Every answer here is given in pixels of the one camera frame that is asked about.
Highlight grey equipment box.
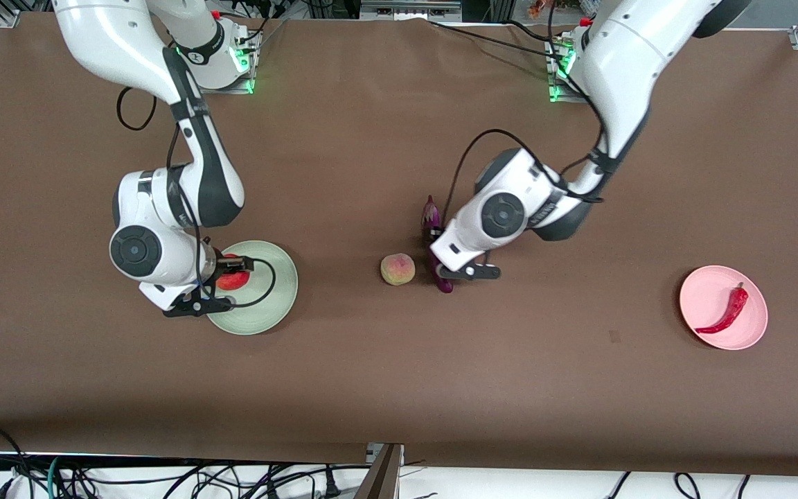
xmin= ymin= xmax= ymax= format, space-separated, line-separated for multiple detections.
xmin=360 ymin=0 xmax=463 ymax=21

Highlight red apple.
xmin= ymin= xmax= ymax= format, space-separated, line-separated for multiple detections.
xmin=216 ymin=254 xmax=251 ymax=291

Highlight tangled black cable bundle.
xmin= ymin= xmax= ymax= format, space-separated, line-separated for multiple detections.
xmin=60 ymin=461 xmax=372 ymax=499

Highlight pink plate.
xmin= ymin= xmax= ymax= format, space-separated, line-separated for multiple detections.
xmin=679 ymin=265 xmax=769 ymax=351

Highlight brown table cloth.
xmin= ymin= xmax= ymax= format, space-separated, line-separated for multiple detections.
xmin=0 ymin=12 xmax=798 ymax=478

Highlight pale yellow-pink peach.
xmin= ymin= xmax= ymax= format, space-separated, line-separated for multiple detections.
xmin=380 ymin=253 xmax=416 ymax=286

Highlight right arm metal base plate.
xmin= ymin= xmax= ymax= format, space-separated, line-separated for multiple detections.
xmin=195 ymin=35 xmax=261 ymax=94

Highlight brown post with bracket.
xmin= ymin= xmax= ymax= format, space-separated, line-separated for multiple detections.
xmin=354 ymin=444 xmax=405 ymax=499

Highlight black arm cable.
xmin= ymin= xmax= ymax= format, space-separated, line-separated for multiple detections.
xmin=117 ymin=87 xmax=276 ymax=306
xmin=444 ymin=0 xmax=608 ymax=229

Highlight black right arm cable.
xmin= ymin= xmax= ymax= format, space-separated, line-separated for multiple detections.
xmin=117 ymin=87 xmax=276 ymax=306

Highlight short black table cable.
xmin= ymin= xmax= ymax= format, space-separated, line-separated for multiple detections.
xmin=506 ymin=19 xmax=556 ymax=42

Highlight long purple eggplant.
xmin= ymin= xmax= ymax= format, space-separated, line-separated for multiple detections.
xmin=421 ymin=195 xmax=455 ymax=294

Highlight colourful background items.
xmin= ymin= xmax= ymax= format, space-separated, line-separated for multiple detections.
xmin=527 ymin=0 xmax=580 ymax=20

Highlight thin grey cable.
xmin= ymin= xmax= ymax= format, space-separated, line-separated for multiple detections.
xmin=255 ymin=19 xmax=289 ymax=53

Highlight pale green plate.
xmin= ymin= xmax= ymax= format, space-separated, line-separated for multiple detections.
xmin=204 ymin=240 xmax=299 ymax=336

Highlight teal cable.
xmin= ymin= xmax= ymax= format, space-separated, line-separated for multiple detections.
xmin=48 ymin=456 xmax=67 ymax=499

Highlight long black table cable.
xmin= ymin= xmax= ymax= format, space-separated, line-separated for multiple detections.
xmin=430 ymin=19 xmax=556 ymax=58

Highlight red chili pepper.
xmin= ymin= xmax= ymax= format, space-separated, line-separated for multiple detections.
xmin=694 ymin=281 xmax=750 ymax=335

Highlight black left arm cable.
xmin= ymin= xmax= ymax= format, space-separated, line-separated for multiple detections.
xmin=444 ymin=0 xmax=608 ymax=229

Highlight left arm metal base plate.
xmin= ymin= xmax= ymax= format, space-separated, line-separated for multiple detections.
xmin=548 ymin=42 xmax=590 ymax=105

